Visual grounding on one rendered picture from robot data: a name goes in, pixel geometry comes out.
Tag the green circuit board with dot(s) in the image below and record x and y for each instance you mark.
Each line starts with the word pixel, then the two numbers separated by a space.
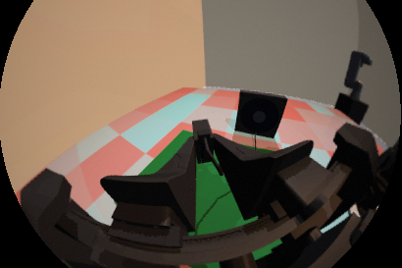
pixel 216 209

